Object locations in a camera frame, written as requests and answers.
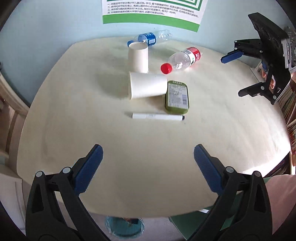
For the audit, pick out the red label water bottle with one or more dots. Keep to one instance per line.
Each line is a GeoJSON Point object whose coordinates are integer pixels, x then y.
{"type": "Point", "coordinates": [181, 60]}

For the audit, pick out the green striped wall poster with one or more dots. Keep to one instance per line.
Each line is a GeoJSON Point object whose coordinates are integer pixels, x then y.
{"type": "Point", "coordinates": [182, 14]}

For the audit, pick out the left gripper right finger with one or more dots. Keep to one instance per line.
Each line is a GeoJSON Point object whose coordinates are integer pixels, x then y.
{"type": "Point", "coordinates": [211, 166]}

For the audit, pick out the green metal tin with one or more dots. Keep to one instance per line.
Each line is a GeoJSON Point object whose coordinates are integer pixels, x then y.
{"type": "Point", "coordinates": [177, 98]}

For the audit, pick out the white paper cup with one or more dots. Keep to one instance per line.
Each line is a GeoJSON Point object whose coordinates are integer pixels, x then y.
{"type": "Point", "coordinates": [138, 57]}
{"type": "Point", "coordinates": [142, 85]}

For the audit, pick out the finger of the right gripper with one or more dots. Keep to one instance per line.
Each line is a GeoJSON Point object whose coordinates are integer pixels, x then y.
{"type": "Point", "coordinates": [265, 89]}
{"type": "Point", "coordinates": [247, 47]}

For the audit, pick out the teal trash bin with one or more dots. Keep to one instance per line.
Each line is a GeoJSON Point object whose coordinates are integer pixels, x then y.
{"type": "Point", "coordinates": [124, 228]}

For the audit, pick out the blue label water bottle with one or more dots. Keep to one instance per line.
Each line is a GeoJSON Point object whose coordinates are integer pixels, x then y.
{"type": "Point", "coordinates": [152, 38]}

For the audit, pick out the grey perforated organizer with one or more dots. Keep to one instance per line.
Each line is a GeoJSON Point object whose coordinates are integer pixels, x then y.
{"type": "Point", "coordinates": [291, 48]}

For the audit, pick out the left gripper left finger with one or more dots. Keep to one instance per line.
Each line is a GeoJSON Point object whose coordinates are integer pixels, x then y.
{"type": "Point", "coordinates": [54, 209]}

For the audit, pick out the white marker pen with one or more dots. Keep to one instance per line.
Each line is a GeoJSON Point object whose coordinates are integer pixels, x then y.
{"type": "Point", "coordinates": [157, 116]}

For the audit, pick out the wooden bookshelf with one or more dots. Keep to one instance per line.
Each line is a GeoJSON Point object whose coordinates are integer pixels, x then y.
{"type": "Point", "coordinates": [287, 107]}

